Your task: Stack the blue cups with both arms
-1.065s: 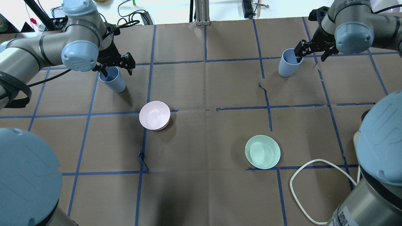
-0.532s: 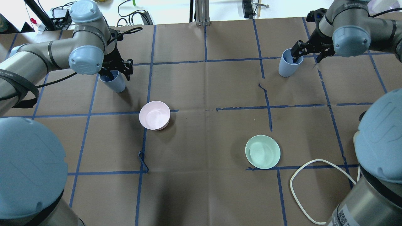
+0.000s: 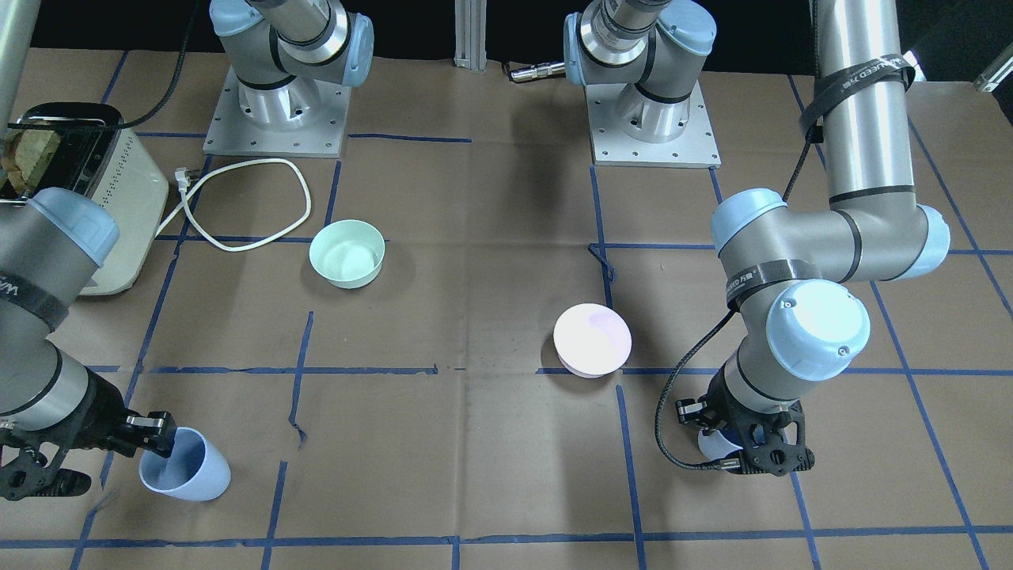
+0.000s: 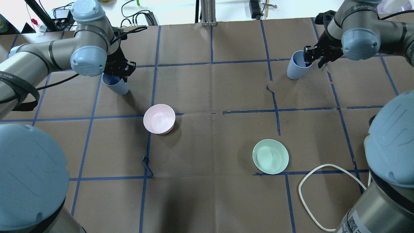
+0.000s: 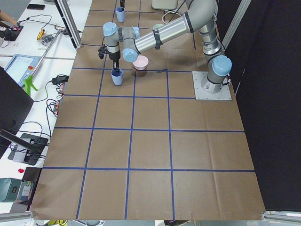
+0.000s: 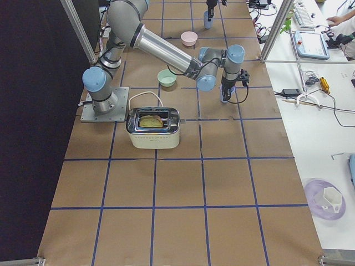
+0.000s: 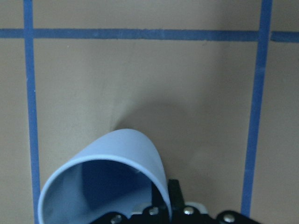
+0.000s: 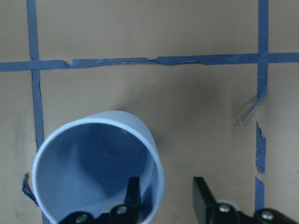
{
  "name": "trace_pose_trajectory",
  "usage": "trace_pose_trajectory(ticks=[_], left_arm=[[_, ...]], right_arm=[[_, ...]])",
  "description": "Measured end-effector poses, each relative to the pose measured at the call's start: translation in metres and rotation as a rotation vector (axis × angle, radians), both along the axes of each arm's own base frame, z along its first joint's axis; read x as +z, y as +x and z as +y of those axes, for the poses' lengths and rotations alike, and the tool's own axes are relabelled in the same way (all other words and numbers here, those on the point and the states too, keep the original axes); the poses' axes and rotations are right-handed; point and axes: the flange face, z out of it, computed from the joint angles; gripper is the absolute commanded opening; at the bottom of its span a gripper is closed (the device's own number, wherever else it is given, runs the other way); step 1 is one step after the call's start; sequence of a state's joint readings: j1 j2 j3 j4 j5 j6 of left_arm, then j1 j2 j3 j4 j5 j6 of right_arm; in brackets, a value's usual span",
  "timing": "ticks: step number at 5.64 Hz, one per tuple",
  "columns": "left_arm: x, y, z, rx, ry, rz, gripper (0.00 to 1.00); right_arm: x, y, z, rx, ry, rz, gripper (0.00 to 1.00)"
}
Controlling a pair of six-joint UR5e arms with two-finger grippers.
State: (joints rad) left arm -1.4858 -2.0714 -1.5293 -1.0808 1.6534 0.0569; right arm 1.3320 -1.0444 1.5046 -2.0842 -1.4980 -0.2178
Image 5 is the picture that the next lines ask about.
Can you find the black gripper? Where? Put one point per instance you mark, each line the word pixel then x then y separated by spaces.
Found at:
pixel 114 56

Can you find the blue cup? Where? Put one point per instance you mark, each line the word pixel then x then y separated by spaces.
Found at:
pixel 117 77
pixel 120 14

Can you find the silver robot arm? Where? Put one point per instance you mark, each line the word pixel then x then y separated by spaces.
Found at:
pixel 128 43

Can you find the pink bowl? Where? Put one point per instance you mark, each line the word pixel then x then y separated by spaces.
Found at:
pixel 141 62

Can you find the green bowl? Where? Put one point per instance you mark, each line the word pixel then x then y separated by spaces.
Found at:
pixel 157 26

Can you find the cream toaster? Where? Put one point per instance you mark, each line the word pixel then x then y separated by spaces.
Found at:
pixel 164 4

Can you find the black power adapter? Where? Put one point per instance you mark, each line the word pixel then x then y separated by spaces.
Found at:
pixel 60 79

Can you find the yellow screwdriver tool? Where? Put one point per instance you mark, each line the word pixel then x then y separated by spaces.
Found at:
pixel 41 34

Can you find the black smartphone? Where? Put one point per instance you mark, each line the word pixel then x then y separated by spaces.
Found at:
pixel 36 6

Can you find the green plastic clamp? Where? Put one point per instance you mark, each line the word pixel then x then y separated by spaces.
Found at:
pixel 28 84

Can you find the teach pendant tablet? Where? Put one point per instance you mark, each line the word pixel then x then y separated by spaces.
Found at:
pixel 21 66

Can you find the brown paper table cover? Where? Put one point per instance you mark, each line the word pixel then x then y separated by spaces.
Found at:
pixel 146 149

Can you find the black monitor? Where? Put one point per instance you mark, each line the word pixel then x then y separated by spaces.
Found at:
pixel 15 106

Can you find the black docking hub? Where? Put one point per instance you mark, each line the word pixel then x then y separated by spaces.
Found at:
pixel 28 156

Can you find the aluminium frame post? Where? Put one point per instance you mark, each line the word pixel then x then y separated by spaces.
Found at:
pixel 67 18

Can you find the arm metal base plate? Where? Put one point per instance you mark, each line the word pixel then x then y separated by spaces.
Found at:
pixel 205 90

